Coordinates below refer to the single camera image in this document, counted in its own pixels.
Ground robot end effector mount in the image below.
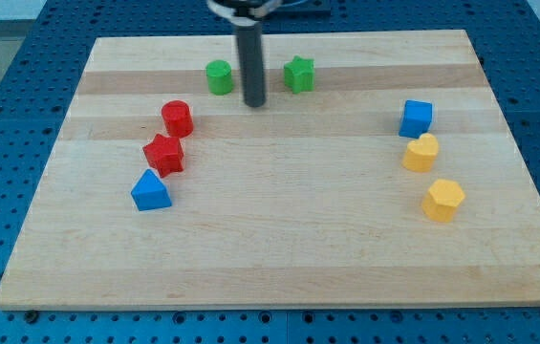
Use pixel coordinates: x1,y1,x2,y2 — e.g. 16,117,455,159
206,0,283,25

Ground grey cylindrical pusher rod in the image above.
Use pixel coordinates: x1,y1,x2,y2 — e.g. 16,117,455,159
234,22,266,108

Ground green star block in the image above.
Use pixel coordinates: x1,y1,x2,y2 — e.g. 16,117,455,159
283,55,315,94

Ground red star block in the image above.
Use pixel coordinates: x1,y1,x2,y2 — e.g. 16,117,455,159
142,134,184,178

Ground green cylinder block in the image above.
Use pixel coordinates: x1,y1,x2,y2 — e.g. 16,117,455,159
205,59,234,96

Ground red cylinder block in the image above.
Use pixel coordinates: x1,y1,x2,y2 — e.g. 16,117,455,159
161,100,194,138

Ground blue triangle block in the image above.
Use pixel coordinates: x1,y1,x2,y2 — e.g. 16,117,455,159
130,169,172,211

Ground blue cube block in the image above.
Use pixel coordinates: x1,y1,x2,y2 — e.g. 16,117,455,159
398,99,433,139

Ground wooden board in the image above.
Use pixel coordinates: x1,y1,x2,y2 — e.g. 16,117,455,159
0,30,540,311

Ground yellow heart block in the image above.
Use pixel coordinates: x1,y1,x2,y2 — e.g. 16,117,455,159
401,133,440,173

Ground yellow hexagon block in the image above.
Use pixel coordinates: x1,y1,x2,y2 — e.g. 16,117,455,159
421,179,466,223

